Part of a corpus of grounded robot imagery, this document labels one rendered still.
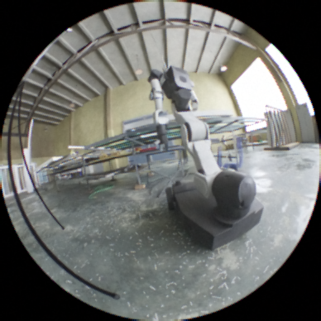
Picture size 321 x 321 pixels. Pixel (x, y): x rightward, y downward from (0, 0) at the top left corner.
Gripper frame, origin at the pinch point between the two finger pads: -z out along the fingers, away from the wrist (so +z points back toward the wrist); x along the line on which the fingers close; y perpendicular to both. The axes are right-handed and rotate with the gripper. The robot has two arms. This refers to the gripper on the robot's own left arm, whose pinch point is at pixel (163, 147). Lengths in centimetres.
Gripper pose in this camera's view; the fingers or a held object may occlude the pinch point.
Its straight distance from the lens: 83.2
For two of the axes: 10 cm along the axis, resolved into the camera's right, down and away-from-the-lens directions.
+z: -1.0, -9.9, -1.2
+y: -9.1, 1.4, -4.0
